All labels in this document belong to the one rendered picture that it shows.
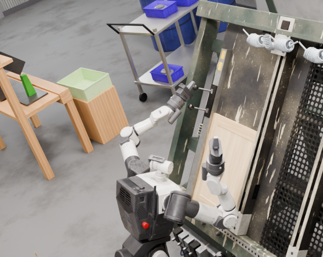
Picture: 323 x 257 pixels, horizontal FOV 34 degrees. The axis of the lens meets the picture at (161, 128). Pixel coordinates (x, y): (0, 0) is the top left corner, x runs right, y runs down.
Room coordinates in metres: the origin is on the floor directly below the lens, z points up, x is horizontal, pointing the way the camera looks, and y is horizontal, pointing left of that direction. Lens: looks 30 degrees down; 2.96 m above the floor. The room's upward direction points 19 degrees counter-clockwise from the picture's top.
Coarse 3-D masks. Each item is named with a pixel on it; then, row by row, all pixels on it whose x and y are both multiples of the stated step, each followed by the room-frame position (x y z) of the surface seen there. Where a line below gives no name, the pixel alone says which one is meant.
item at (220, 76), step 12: (228, 60) 2.88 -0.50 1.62; (216, 72) 2.89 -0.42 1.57; (216, 84) 2.85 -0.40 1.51; (216, 96) 2.82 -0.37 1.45; (216, 108) 2.81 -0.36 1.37; (204, 120) 2.82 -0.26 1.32; (204, 132) 2.78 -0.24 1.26; (204, 144) 2.75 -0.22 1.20; (192, 168) 2.74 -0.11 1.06; (192, 180) 2.70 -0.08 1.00; (192, 192) 2.68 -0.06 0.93
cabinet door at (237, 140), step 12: (216, 120) 2.75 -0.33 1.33; (228, 120) 2.67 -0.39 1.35; (216, 132) 2.72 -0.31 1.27; (228, 132) 2.64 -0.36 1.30; (240, 132) 2.55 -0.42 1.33; (252, 132) 2.48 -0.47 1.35; (228, 144) 2.60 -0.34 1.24; (240, 144) 2.52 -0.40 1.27; (252, 144) 2.44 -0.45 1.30; (204, 156) 2.72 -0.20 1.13; (228, 156) 2.56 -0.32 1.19; (240, 156) 2.48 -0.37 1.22; (228, 168) 2.52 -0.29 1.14; (240, 168) 2.44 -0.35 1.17; (228, 180) 2.48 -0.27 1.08; (240, 180) 2.41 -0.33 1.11; (204, 192) 2.61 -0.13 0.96; (216, 204) 2.48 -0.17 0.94
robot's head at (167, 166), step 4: (152, 164) 2.36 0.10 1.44; (156, 164) 2.34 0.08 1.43; (160, 164) 2.33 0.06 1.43; (164, 164) 2.32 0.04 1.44; (168, 164) 2.31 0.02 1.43; (172, 164) 2.34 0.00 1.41; (152, 168) 2.35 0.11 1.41; (156, 168) 2.34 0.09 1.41; (160, 168) 2.32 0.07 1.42; (164, 168) 2.30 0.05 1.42; (168, 168) 2.30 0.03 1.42; (172, 168) 2.33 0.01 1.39; (156, 172) 2.34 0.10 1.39; (160, 172) 2.33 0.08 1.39; (164, 172) 2.31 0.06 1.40; (168, 172) 2.30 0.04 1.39; (156, 176) 2.32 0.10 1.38; (160, 176) 2.32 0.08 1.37; (164, 176) 2.32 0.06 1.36
